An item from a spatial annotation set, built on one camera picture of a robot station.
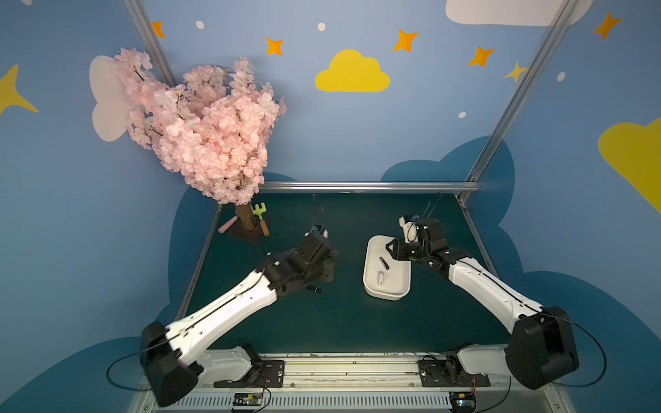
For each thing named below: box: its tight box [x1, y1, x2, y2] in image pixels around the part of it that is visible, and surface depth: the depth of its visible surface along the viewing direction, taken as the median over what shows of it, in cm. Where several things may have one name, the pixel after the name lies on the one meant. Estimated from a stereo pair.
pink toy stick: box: [217, 215, 239, 235], surface depth 109 cm
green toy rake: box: [250, 202, 271, 237], surface depth 116 cm
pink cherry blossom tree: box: [110, 49, 288, 231], surface depth 65 cm
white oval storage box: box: [362, 234, 412, 301], surface depth 97 cm
